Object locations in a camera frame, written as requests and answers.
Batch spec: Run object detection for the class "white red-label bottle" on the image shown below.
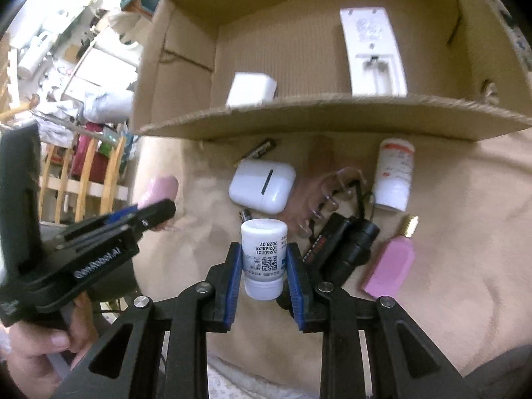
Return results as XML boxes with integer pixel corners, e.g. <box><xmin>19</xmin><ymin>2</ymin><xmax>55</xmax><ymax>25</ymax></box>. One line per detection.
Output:
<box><xmin>371</xmin><ymin>138</ymin><xmax>416</xmax><ymax>212</ymax></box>

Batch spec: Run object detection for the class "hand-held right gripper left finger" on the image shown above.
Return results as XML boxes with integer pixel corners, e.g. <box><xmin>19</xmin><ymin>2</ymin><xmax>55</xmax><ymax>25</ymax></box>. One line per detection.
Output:
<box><xmin>52</xmin><ymin>243</ymin><xmax>244</xmax><ymax>399</ymax></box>

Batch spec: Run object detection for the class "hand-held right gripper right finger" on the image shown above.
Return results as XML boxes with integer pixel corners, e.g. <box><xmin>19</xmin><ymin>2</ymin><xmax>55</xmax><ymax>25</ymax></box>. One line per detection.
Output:
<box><xmin>285</xmin><ymin>243</ymin><xmax>474</xmax><ymax>399</ymax></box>

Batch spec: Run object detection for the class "white earbuds case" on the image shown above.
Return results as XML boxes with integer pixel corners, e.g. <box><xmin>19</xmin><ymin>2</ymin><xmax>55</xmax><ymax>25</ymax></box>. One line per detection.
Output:
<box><xmin>228</xmin><ymin>160</ymin><xmax>297</xmax><ymax>214</ymax></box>

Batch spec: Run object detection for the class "black flashlight with strap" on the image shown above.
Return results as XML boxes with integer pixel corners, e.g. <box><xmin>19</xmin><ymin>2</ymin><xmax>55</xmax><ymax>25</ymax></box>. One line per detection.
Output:
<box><xmin>322</xmin><ymin>179</ymin><xmax>381</xmax><ymax>287</ymax></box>

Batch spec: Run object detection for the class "small white blue-label bottle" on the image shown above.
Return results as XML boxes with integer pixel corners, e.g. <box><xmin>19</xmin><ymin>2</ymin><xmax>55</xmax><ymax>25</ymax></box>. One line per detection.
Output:
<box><xmin>241</xmin><ymin>218</ymin><xmax>289</xmax><ymax>301</ymax></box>

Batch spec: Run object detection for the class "dark cloth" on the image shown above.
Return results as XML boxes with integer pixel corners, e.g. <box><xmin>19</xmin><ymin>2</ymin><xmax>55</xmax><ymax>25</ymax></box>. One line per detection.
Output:
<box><xmin>455</xmin><ymin>332</ymin><xmax>532</xmax><ymax>399</ymax></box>

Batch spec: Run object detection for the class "black red-print cosmetic tube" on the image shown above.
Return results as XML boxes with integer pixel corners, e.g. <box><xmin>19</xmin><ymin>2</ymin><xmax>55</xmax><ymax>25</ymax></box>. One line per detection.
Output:
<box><xmin>301</xmin><ymin>212</ymin><xmax>345</xmax><ymax>271</ymax></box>

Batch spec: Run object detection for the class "white charger adapter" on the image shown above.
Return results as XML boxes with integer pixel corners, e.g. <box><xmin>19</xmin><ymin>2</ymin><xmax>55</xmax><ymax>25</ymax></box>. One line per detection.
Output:
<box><xmin>225</xmin><ymin>72</ymin><xmax>278</xmax><ymax>109</ymax></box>

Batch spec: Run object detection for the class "cardboard box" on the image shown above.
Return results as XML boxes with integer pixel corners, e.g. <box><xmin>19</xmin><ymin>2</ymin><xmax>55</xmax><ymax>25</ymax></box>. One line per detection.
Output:
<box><xmin>132</xmin><ymin>0</ymin><xmax>532</xmax><ymax>142</ymax></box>

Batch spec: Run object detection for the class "white cabinet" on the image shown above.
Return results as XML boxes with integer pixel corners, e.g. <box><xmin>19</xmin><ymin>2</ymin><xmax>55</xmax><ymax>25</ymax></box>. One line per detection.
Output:
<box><xmin>62</xmin><ymin>42</ymin><xmax>140</xmax><ymax>104</ymax></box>

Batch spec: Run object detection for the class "beige blanket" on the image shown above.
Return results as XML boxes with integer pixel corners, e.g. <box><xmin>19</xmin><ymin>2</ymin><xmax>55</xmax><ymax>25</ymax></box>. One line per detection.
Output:
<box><xmin>133</xmin><ymin>131</ymin><xmax>532</xmax><ymax>399</ymax></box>

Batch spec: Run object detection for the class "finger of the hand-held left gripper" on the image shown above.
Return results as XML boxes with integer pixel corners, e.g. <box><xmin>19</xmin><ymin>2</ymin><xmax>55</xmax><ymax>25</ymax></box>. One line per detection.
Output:
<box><xmin>56</xmin><ymin>199</ymin><xmax>177</xmax><ymax>252</ymax></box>
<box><xmin>62</xmin><ymin>204</ymin><xmax>142</xmax><ymax>237</ymax></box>

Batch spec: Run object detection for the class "red cloth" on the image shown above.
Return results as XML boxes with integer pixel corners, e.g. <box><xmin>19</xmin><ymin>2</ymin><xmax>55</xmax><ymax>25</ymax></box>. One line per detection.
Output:
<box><xmin>68</xmin><ymin>133</ymin><xmax>113</xmax><ymax>184</ymax></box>

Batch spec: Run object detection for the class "pink perfume bottle gold cap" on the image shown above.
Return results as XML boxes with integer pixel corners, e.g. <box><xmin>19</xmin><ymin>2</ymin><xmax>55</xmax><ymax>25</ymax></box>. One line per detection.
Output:
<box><xmin>359</xmin><ymin>214</ymin><xmax>420</xmax><ymax>300</ymax></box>

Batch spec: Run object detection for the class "pale pink rounded object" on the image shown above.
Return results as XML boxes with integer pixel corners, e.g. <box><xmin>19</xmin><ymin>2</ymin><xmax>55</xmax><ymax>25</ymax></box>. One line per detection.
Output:
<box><xmin>137</xmin><ymin>176</ymin><xmax>180</xmax><ymax>233</ymax></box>

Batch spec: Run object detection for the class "person's left hand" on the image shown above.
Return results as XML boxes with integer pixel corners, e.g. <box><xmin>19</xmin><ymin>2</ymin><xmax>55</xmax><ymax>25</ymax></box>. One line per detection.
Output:
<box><xmin>8</xmin><ymin>293</ymin><xmax>100</xmax><ymax>399</ymax></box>

